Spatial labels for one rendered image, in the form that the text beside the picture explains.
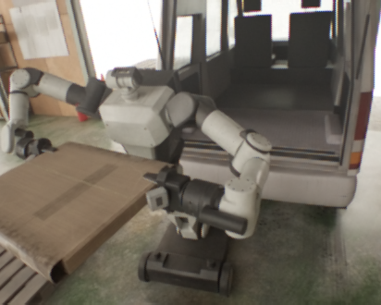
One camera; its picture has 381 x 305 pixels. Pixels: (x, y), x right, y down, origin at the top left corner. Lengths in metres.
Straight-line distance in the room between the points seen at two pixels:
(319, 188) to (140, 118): 1.40
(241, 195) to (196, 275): 1.25
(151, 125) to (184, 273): 1.08
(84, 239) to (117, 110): 0.55
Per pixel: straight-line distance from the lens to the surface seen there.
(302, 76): 3.70
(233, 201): 0.57
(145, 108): 0.96
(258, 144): 0.78
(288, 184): 2.00
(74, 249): 0.58
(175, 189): 0.64
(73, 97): 1.18
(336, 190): 2.04
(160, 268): 1.83
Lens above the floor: 1.57
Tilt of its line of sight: 27 degrees down
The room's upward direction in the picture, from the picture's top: 6 degrees counter-clockwise
